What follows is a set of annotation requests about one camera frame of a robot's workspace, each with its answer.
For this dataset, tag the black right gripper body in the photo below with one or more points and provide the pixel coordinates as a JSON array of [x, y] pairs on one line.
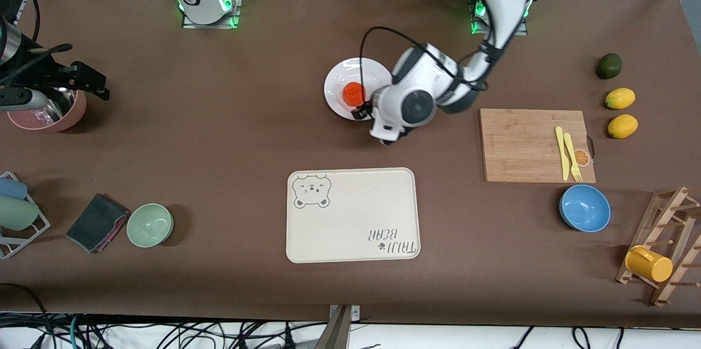
[[48, 74]]

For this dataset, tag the orange fruit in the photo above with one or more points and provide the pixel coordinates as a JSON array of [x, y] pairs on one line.
[[350, 91]]

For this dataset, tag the white round plate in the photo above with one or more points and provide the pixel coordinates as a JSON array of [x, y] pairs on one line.
[[339, 72]]

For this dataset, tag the metal scoop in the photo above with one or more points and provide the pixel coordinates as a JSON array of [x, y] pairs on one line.
[[63, 105]]

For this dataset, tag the pink bowl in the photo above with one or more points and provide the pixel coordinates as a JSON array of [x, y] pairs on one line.
[[76, 113]]

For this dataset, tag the clear ice pieces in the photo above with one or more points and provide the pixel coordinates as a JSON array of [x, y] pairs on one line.
[[38, 116]]

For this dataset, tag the cream bear print tray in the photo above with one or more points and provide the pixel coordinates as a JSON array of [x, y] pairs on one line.
[[350, 217]]

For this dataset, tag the blue cup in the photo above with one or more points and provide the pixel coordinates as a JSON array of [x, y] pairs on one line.
[[11, 188]]

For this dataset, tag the dark grey folded cloth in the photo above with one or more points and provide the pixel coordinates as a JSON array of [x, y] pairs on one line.
[[93, 220]]

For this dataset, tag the pale green cup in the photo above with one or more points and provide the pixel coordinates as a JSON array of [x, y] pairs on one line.
[[16, 213]]

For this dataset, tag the light green bowl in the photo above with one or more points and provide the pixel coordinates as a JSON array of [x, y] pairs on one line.
[[149, 224]]

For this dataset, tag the pink folded cloth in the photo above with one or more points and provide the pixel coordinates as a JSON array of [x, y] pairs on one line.
[[114, 234]]

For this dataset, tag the wooden cutting board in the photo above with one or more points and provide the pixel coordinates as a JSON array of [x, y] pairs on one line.
[[520, 146]]

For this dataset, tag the yellow plastic knife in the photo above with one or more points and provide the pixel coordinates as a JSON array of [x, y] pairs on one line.
[[561, 152]]

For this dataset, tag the yellow plastic fork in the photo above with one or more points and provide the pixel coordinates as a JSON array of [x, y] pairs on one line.
[[570, 149]]

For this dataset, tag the blue bowl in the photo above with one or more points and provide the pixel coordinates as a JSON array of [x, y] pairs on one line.
[[585, 208]]

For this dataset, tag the dark green avocado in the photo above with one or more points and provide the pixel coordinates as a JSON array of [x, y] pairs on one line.
[[609, 66]]

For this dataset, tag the yellow lemon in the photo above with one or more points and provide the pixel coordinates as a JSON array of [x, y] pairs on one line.
[[622, 126], [620, 98]]

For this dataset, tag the wooden mug rack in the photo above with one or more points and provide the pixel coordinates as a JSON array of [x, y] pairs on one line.
[[651, 217]]

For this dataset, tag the yellow mug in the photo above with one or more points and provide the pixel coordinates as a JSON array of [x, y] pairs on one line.
[[649, 265]]

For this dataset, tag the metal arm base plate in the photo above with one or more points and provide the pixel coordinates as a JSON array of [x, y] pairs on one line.
[[233, 17], [475, 24]]

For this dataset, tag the metal table bracket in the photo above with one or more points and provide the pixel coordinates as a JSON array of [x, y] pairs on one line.
[[353, 313]]

